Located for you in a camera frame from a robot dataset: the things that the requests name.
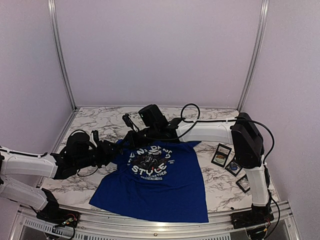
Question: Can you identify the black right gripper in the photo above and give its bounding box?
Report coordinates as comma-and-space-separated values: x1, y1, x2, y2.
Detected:
119, 125, 159, 150

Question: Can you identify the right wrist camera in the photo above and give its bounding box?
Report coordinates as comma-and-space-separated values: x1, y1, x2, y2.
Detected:
122, 113, 140, 132

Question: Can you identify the right aluminium corner post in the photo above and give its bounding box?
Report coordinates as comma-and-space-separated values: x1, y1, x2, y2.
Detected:
237, 0, 270, 112

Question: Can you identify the aluminium corner post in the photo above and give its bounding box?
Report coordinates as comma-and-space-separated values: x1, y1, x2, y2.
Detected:
47, 0, 77, 112
237, 0, 270, 112

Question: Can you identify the blue round brooch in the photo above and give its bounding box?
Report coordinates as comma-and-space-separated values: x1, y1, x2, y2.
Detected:
229, 163, 238, 171

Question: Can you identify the black display box right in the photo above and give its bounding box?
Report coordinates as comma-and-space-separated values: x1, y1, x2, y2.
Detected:
236, 175, 251, 193

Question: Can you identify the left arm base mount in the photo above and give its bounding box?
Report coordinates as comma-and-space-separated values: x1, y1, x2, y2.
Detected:
36, 202, 80, 228

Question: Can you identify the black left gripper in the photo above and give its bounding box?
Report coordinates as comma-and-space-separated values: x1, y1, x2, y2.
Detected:
74, 139, 122, 170

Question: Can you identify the blue panda print t-shirt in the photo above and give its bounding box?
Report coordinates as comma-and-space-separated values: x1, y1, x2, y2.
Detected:
89, 141, 209, 223

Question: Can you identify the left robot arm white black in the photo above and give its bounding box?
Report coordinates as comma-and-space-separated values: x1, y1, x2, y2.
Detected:
0, 130, 123, 223

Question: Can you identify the green round brooch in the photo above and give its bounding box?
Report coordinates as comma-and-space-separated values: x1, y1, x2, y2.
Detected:
215, 154, 226, 163

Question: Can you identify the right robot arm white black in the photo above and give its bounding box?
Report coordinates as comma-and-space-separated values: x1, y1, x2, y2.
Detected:
122, 104, 272, 224

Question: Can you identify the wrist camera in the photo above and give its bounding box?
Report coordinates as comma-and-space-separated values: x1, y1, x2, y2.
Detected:
90, 130, 100, 148
122, 113, 140, 132

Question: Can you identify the black display box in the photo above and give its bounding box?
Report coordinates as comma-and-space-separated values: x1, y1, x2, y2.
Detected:
211, 143, 232, 168
236, 175, 251, 193
225, 160, 242, 177

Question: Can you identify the black display box left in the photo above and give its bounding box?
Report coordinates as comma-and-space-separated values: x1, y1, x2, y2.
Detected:
211, 143, 232, 168

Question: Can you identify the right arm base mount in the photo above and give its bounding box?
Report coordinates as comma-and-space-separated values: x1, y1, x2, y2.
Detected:
231, 205, 275, 229

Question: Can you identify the left aluminium corner post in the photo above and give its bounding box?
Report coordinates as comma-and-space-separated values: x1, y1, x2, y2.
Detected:
47, 0, 77, 112

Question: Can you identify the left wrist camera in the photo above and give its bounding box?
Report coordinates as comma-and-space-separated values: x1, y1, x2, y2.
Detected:
90, 130, 100, 148

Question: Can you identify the black display box middle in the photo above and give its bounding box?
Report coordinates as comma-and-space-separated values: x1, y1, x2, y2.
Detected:
225, 160, 242, 177

